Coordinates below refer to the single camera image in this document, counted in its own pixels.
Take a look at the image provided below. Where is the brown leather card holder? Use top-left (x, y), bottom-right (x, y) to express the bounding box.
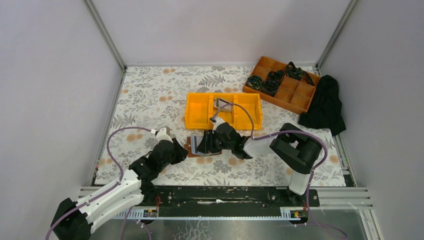
top-left (184, 135), bottom-right (222, 158)

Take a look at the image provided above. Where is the yellow plastic bin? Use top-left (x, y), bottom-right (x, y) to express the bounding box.
top-left (209, 93), bottom-right (236, 128)
top-left (234, 93), bottom-right (263, 130)
top-left (184, 92), bottom-right (212, 130)

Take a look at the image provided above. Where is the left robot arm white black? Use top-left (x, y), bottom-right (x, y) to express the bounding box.
top-left (45, 138), bottom-right (189, 240)

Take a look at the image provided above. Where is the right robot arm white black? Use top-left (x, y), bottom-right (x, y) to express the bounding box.
top-left (192, 122), bottom-right (325, 196)

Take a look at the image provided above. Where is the rolled tie green yellow pattern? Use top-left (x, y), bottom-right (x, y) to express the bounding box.
top-left (246, 75), bottom-right (263, 91)

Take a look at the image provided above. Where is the rolled tie dark brown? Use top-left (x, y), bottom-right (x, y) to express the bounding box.
top-left (260, 80), bottom-right (279, 97)

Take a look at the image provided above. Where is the rolled tie dark orange pattern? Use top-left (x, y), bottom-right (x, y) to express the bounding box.
top-left (266, 69), bottom-right (285, 85)

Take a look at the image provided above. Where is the wooden compartment tray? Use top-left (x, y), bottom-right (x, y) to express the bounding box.
top-left (242, 56), bottom-right (321, 115)

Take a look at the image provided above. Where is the loose dark floral tie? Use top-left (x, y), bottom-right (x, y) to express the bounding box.
top-left (285, 61), bottom-right (315, 86)

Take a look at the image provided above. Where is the black cloth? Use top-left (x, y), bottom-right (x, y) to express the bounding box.
top-left (298, 75), bottom-right (347, 136)

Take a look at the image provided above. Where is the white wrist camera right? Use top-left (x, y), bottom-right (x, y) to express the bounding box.
top-left (210, 116), bottom-right (226, 131)

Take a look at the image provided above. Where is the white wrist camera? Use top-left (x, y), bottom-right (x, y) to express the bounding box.
top-left (210, 116), bottom-right (226, 131)
top-left (155, 126), bottom-right (173, 142)

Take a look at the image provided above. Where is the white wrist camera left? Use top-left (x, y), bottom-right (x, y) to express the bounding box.
top-left (155, 126), bottom-right (173, 142)

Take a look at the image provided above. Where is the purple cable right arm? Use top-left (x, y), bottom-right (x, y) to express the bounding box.
top-left (210, 102), bottom-right (329, 213)

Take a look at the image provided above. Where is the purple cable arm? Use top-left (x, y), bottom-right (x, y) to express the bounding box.
top-left (210, 102), bottom-right (329, 213)
top-left (45, 126), bottom-right (158, 240)

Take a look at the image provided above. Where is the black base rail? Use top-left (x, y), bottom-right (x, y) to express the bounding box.
top-left (133, 186), bottom-right (320, 221)

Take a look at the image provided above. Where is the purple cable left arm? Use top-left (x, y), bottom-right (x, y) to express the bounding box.
top-left (45, 126), bottom-right (158, 240)

